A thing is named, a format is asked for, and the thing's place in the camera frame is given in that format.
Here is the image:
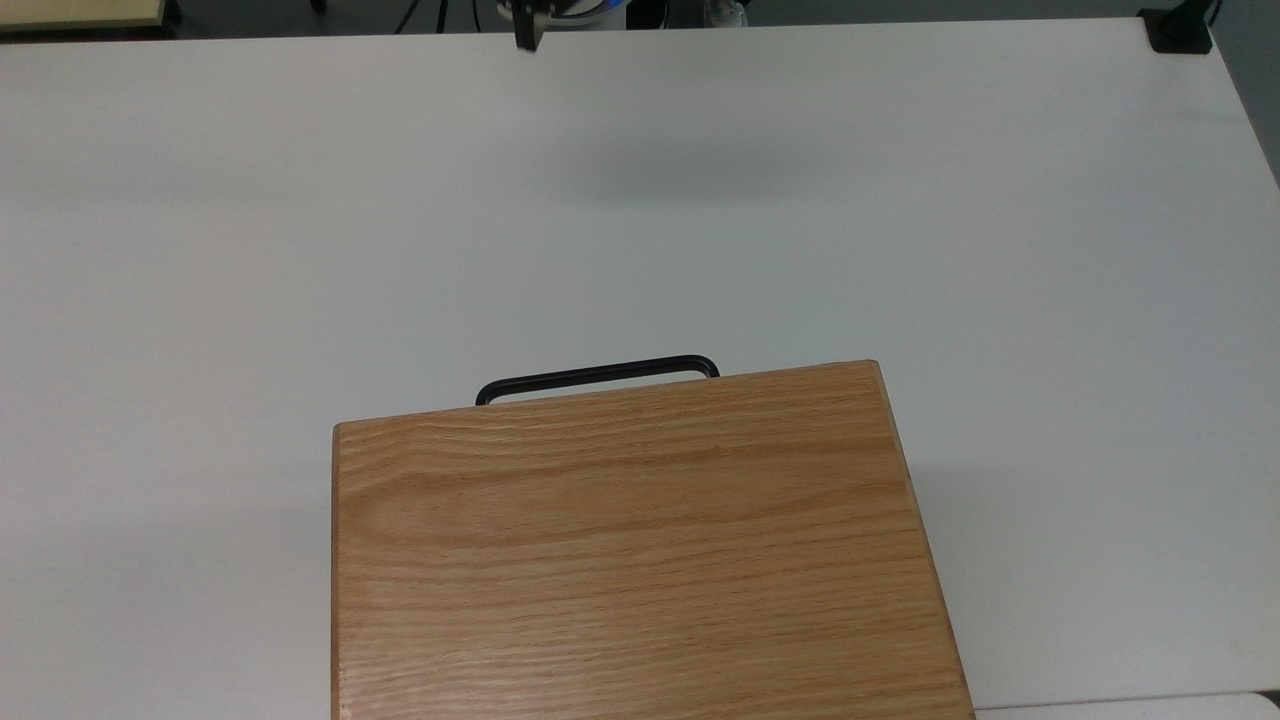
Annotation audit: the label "black table clamp mount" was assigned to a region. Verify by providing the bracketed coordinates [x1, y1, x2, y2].
[1138, 0, 1223, 55]

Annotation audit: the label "black tripod legs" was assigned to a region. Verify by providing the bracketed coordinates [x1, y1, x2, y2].
[393, 0, 453, 35]

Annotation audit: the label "yellow wooden side table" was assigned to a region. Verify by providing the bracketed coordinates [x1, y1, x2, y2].
[0, 0, 183, 37]

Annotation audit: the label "wooden drawer with black handle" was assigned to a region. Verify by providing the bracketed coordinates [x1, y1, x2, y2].
[474, 354, 721, 408]

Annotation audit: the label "oak wooden cabinet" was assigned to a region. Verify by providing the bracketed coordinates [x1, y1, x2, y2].
[331, 360, 977, 720]

